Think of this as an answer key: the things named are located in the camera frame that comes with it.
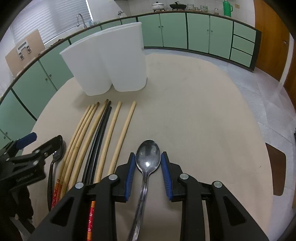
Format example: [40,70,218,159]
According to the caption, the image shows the black handled metal spoon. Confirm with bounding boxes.
[47,148,63,211]

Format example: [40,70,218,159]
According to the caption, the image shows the wooden chopstick red end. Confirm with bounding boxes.
[67,99,110,241]

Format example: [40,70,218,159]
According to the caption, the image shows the green lower kitchen cabinets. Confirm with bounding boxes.
[1,11,261,146]

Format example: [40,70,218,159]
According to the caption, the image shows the brown wooden chair seat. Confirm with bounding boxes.
[265,143,287,196]

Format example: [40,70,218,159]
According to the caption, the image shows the cardboard board with device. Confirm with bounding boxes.
[5,30,46,77]

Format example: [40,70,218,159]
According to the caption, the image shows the white double utensil holder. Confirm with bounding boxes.
[60,22,147,96]

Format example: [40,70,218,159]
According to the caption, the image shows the chrome sink faucet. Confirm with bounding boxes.
[76,13,87,29]

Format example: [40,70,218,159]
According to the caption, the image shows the white window blinds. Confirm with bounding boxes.
[11,0,92,43]

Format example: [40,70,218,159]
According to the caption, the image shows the brown wooden door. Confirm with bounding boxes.
[254,0,290,81]

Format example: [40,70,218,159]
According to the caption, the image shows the white cooking pot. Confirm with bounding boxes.
[152,1,165,12]

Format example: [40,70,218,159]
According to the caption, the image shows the black wok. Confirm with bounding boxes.
[169,1,187,11]

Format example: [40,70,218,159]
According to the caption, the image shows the glass jars on counter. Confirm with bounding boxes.
[185,4,219,15]

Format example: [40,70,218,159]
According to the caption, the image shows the green thermos jug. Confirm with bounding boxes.
[223,0,233,17]

